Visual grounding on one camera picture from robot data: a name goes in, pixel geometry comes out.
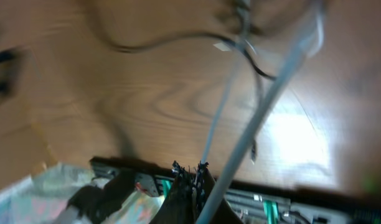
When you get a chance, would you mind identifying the black USB cable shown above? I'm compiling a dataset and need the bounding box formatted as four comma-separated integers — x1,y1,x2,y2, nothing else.
96,0,278,164

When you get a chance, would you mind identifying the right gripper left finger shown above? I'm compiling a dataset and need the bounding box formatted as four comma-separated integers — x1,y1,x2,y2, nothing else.
149,161,194,224

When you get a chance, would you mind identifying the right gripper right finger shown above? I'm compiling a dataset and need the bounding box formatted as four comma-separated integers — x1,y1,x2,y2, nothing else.
195,161,242,224

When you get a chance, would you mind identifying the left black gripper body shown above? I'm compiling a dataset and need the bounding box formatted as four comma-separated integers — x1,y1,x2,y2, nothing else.
0,48,24,105

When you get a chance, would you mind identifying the white USB cable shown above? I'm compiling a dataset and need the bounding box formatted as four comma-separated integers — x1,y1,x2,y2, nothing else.
195,0,327,224

